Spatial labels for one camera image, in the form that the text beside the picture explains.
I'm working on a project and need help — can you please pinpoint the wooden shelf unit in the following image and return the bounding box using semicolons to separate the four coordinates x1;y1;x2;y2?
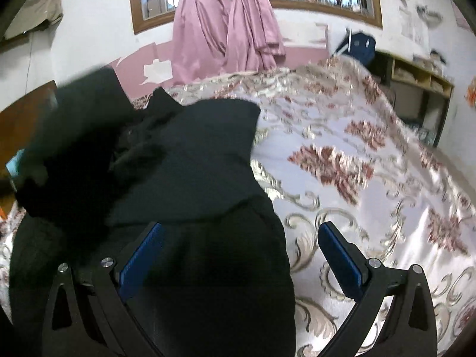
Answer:
372;50;455;149

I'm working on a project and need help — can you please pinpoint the beige covered air conditioner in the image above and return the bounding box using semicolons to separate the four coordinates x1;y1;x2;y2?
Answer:
4;0;64;41

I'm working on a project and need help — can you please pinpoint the brown wooden headboard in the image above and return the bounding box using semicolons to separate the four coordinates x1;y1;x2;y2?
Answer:
0;80;56;187

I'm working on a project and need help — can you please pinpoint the blue backpack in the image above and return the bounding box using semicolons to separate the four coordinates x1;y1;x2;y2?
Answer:
333;30;376;65

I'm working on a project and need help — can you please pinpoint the wooden framed barred window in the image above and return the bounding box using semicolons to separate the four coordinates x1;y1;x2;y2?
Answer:
128;0;383;35

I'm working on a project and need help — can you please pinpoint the floral bedspread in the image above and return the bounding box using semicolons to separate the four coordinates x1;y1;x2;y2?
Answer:
0;57;476;357

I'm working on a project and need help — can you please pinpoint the orange blue brown garment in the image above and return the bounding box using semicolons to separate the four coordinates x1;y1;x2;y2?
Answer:
0;149;25;218

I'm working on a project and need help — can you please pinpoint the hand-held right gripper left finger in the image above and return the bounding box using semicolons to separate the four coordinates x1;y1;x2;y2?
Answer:
42;222;175;357

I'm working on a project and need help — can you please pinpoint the pink curtain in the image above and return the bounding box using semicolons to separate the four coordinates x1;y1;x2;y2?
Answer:
227;0;287;73
172;0;239;86

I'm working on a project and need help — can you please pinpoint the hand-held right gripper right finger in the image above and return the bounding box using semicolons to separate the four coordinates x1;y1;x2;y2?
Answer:
317;222;437;357

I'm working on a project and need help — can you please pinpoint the black garment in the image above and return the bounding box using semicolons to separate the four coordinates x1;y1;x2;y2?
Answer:
9;68;296;357

